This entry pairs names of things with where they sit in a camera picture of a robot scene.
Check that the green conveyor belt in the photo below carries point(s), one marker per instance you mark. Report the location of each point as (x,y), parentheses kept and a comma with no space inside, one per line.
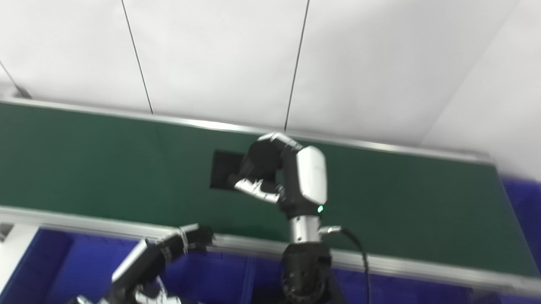
(70,221)
(94,164)

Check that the black cylinder-on-plate part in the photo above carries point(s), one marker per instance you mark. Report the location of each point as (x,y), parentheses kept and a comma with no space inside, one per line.
(222,168)

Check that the blue plastic bin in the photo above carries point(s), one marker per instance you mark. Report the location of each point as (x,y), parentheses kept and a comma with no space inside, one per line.
(405,300)
(68,271)
(533,233)

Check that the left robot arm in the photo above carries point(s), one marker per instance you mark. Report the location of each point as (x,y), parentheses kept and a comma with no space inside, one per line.
(85,303)

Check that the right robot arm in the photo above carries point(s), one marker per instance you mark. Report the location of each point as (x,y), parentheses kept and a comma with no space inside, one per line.
(304,270)

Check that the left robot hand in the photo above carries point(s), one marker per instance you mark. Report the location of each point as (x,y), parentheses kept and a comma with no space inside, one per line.
(145,264)

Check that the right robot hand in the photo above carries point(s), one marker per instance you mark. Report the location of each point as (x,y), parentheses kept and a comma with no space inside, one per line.
(308,176)

